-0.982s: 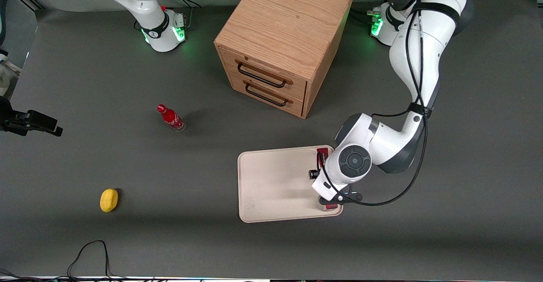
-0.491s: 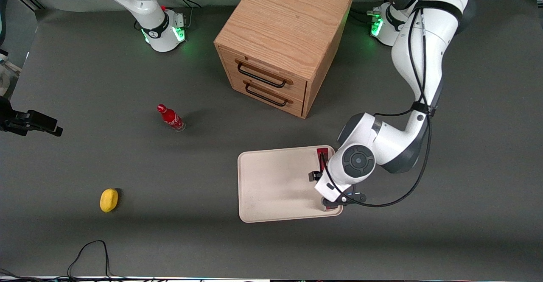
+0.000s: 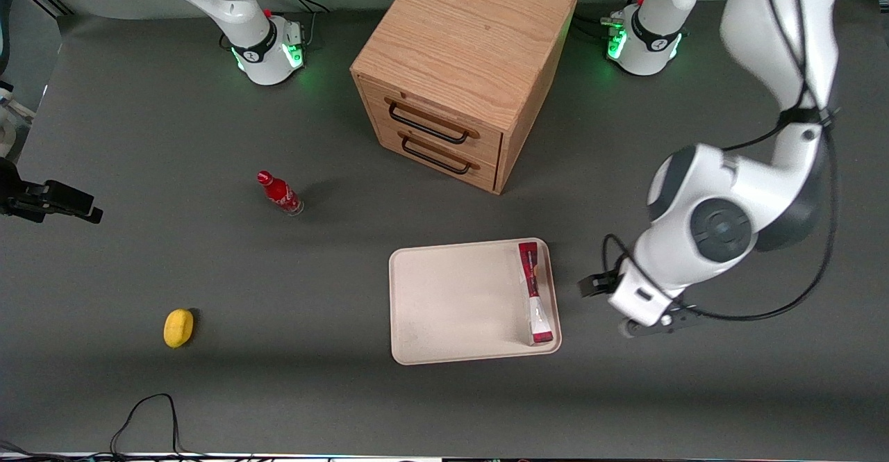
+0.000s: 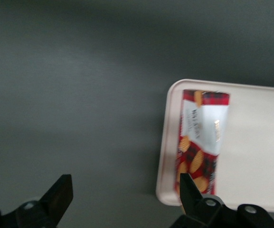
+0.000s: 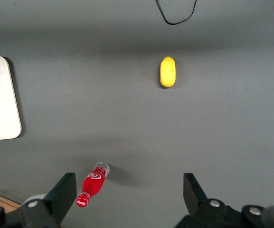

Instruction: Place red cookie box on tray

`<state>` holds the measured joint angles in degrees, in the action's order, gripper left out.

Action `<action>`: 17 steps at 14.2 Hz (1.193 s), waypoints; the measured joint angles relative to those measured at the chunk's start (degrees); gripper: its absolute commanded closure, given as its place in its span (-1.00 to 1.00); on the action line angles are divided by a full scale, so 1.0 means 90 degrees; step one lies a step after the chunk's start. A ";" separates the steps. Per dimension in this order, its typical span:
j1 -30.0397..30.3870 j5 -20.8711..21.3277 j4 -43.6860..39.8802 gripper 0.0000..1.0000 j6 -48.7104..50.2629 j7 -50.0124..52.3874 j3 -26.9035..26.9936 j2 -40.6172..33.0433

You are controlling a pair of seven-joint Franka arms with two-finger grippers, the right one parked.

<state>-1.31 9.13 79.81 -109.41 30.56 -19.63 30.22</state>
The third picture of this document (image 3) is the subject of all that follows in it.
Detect red cola bottle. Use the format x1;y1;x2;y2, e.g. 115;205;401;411
256;170;305;217

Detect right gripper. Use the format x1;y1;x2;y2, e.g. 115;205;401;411
0;158;104;225

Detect red tartan cookie box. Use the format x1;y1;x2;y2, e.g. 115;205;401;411
517;241;555;347

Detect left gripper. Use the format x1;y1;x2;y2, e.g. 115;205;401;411
578;258;676;328

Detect oak wooden drawer cabinet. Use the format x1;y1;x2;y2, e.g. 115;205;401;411
350;0;579;195

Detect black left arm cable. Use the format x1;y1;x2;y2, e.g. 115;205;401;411
600;0;840;322

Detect thin black looped cable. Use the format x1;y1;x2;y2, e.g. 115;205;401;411
110;393;183;460

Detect dark grey table mat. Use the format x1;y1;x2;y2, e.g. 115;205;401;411
0;0;889;459

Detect black left base cables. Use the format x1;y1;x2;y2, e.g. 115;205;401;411
575;0;649;40

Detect black drawer handle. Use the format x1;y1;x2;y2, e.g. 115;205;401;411
401;135;473;175
388;101;472;146

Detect yellow lemon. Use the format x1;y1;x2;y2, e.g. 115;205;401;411
163;308;195;349

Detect wooden drawer front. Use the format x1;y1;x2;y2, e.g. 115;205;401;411
358;77;504;167
374;123;498;192

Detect cream plastic tray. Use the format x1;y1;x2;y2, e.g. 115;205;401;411
388;238;563;366

